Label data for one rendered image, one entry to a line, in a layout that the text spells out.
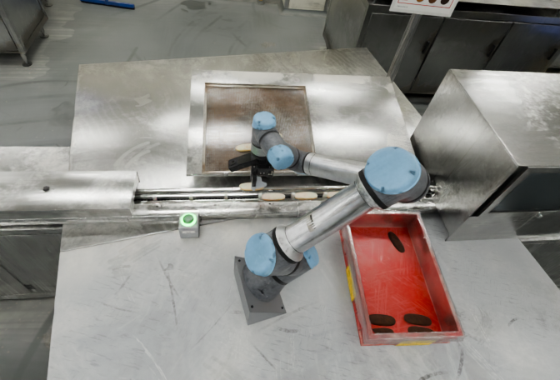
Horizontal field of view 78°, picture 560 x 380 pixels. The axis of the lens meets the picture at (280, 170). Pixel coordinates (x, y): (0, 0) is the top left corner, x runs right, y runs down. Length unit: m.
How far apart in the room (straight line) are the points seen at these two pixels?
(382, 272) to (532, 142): 0.68
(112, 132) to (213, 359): 1.11
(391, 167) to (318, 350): 0.68
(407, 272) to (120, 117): 1.47
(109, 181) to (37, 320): 1.08
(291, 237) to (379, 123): 0.99
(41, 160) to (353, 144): 1.37
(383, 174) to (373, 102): 1.06
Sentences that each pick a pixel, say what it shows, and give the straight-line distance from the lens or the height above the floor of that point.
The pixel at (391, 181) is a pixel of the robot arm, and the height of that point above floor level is 1.44.
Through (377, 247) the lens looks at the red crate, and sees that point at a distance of 1.47.
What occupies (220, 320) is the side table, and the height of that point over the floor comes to 0.82.
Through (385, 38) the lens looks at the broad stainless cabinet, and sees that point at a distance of 3.10.
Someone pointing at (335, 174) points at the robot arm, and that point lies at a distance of 1.08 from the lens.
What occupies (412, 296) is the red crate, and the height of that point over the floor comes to 0.82.
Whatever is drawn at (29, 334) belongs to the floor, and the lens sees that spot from 2.34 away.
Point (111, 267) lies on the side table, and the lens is 1.39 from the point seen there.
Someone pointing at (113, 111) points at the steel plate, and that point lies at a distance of 1.92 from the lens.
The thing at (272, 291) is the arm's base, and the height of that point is 0.94.
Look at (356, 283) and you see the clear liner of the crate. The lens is 1.27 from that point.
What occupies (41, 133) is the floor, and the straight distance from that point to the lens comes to 3.20.
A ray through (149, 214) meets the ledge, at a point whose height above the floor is 0.86.
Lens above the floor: 2.03
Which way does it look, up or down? 50 degrees down
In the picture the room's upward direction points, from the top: 10 degrees clockwise
